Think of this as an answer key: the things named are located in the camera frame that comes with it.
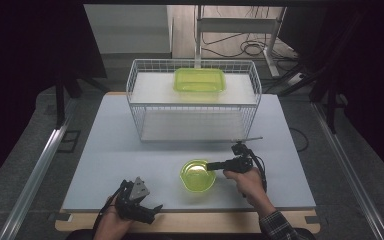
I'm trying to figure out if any white cabinet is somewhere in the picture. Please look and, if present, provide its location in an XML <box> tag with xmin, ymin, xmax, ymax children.
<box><xmin>82</xmin><ymin>4</ymin><xmax>174</xmax><ymax>60</ymax></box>

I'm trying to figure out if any black floor cables bundle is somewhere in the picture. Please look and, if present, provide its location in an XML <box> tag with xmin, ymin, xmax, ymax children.
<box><xmin>201</xmin><ymin>31</ymin><xmax>302</xmax><ymax>72</ymax></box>

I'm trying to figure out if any green rectangular plastic tray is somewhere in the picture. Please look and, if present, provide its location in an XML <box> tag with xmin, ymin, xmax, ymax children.
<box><xmin>173</xmin><ymin>67</ymin><xmax>227</xmax><ymax>94</ymax></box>

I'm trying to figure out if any black floor cable loop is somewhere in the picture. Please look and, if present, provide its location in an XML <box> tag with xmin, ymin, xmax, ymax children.
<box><xmin>289</xmin><ymin>127</ymin><xmax>310</xmax><ymax>154</ymax></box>

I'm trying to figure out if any person's left hand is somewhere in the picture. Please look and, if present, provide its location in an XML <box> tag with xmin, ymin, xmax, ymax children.
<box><xmin>92</xmin><ymin>195</ymin><xmax>135</xmax><ymax>240</ymax></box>

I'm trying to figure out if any black stand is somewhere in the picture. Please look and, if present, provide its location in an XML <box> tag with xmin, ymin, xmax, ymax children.
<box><xmin>53</xmin><ymin>71</ymin><xmax>112</xmax><ymax>130</ymax></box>
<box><xmin>277</xmin><ymin>9</ymin><xmax>368</xmax><ymax>135</ymax></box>

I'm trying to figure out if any black square floor frame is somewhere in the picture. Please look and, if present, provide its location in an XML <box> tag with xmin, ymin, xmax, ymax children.
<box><xmin>57</xmin><ymin>129</ymin><xmax>82</xmax><ymax>154</ymax></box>

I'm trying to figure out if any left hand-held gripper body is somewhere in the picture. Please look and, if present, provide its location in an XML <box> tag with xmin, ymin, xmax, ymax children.
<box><xmin>114</xmin><ymin>176</ymin><xmax>151</xmax><ymax>222</ymax></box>

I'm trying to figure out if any green round plastic bowl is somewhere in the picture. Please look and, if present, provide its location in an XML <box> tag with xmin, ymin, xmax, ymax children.
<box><xmin>179</xmin><ymin>158</ymin><xmax>217</xmax><ymax>193</ymax></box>

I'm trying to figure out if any aluminium rail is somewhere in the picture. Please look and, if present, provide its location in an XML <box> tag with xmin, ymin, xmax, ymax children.
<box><xmin>310</xmin><ymin>101</ymin><xmax>384</xmax><ymax>240</ymax></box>
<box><xmin>0</xmin><ymin>98</ymin><xmax>79</xmax><ymax>240</ymax></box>

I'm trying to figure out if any white wire shelf rack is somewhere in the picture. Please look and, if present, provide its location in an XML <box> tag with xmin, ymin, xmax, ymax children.
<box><xmin>125</xmin><ymin>58</ymin><xmax>263</xmax><ymax>144</ymax></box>

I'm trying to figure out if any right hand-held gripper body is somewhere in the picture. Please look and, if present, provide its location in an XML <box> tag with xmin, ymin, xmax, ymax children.
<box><xmin>225</xmin><ymin>135</ymin><xmax>264</xmax><ymax>174</ymax></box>

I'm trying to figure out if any person's right hand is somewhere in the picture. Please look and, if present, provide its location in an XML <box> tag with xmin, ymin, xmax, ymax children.
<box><xmin>222</xmin><ymin>167</ymin><xmax>269</xmax><ymax>211</ymax></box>

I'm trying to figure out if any white metal desk frame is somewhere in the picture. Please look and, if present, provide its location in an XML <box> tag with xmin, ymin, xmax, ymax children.
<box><xmin>193</xmin><ymin>4</ymin><xmax>288</xmax><ymax>78</ymax></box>

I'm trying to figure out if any white power strip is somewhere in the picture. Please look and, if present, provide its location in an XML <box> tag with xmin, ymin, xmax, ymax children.
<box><xmin>285</xmin><ymin>71</ymin><xmax>307</xmax><ymax>87</ymax></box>

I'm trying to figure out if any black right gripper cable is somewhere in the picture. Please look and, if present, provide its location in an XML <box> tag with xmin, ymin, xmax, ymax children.
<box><xmin>245</xmin><ymin>146</ymin><xmax>268</xmax><ymax>194</ymax></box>

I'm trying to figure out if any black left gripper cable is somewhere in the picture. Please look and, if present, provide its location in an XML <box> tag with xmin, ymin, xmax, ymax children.
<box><xmin>92</xmin><ymin>183</ymin><xmax>128</xmax><ymax>232</ymax></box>

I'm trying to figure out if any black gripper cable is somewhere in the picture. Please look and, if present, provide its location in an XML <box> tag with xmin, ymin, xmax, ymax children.
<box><xmin>92</xmin><ymin>183</ymin><xmax>128</xmax><ymax>232</ymax></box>
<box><xmin>245</xmin><ymin>146</ymin><xmax>268</xmax><ymax>194</ymax></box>

